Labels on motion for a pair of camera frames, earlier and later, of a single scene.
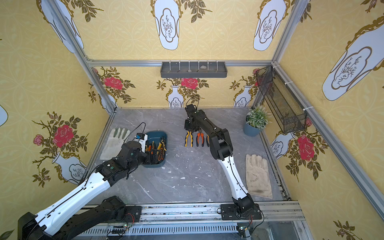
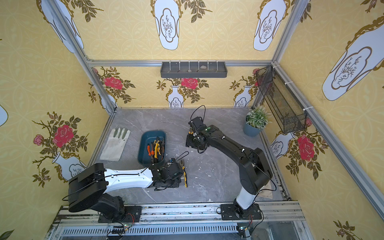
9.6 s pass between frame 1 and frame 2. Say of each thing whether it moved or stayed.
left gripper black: moved
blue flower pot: stayed
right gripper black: moved
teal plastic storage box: stayed
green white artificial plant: stayed
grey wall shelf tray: stayed
